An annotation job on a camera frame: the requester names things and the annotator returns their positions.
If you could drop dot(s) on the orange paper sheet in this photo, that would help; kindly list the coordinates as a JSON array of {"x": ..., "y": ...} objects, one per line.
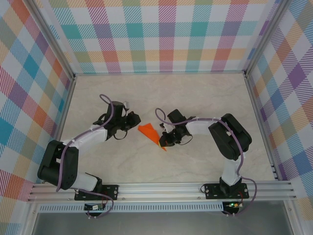
[{"x": 149, "y": 131}]

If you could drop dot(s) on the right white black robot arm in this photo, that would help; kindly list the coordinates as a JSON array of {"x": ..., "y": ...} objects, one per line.
[{"x": 231, "y": 171}]

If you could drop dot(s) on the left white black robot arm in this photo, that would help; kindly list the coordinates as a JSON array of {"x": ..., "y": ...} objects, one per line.
[{"x": 85, "y": 139}]

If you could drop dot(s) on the grey metal panel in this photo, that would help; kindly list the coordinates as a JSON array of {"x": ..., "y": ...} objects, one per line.
[{"x": 159, "y": 224}]

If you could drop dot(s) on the wide aluminium mounting rail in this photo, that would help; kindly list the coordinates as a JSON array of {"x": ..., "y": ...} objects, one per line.
[{"x": 159, "y": 191}]

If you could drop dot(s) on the aluminium side frame rail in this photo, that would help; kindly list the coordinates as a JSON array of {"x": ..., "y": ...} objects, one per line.
[
  {"x": 260, "y": 122},
  {"x": 65, "y": 110}
]

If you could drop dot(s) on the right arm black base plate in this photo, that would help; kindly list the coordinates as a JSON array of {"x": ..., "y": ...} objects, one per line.
[{"x": 214, "y": 193}]

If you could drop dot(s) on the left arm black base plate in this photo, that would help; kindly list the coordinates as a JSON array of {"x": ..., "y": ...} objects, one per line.
[{"x": 112, "y": 192}]

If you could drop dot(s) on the aluminium frame post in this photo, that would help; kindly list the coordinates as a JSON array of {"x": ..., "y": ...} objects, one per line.
[
  {"x": 50, "y": 36},
  {"x": 265, "y": 36}
]

